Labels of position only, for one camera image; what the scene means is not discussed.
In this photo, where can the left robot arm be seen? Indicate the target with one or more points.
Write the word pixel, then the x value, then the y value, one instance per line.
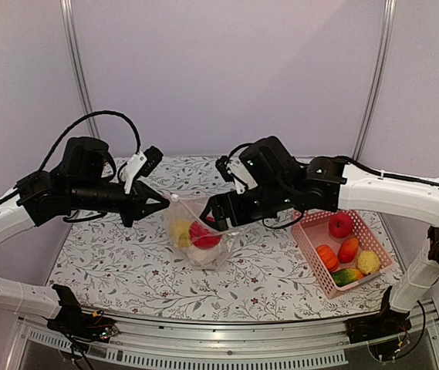
pixel 87 178

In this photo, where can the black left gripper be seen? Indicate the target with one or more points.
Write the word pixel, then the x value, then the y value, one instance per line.
pixel 136 206

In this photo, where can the yellow toy corn piece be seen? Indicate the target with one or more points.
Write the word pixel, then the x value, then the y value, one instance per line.
pixel 368 262

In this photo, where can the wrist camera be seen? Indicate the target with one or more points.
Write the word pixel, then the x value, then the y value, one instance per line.
pixel 140 164
pixel 233 170

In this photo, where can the green orange toy mango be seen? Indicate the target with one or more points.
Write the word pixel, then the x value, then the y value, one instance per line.
pixel 346 276

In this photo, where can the front aluminium rail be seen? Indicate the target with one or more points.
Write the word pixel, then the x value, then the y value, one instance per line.
pixel 155 342

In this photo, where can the clear zip top bag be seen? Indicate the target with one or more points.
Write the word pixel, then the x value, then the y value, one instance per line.
pixel 189 208

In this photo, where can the orange toy tangerine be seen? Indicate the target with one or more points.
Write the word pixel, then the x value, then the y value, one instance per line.
pixel 328 257

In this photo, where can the pink plastic basket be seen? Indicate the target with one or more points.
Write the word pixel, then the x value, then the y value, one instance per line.
pixel 313 231

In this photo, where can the floral table mat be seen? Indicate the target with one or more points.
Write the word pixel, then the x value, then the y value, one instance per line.
pixel 137 271

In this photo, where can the aluminium frame post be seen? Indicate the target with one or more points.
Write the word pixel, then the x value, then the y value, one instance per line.
pixel 386 31
pixel 69 24

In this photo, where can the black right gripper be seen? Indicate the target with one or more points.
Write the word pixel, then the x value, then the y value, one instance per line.
pixel 215 203

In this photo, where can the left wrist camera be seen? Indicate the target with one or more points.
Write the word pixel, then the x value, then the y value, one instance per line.
pixel 140 164

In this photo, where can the red orange toy mango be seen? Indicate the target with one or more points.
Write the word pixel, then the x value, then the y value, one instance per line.
pixel 348 250

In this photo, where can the white toy cauliflower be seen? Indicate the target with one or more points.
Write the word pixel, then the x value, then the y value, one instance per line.
pixel 207 258

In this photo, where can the right aluminium frame post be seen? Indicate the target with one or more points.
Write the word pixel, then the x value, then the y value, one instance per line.
pixel 386 31

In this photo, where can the small circuit board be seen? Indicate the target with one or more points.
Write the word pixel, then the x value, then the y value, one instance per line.
pixel 106 332

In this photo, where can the red toy apple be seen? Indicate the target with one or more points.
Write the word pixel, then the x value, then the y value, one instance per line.
pixel 203 238
pixel 340 225

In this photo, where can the yellow toy lemon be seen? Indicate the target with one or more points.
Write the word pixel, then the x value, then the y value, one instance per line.
pixel 179 233

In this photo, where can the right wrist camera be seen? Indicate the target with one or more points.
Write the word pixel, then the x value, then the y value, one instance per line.
pixel 233 170

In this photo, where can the left aluminium frame post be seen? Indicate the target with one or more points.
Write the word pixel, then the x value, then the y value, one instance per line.
pixel 69 24

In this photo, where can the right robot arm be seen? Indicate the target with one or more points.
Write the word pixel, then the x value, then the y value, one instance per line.
pixel 269 179

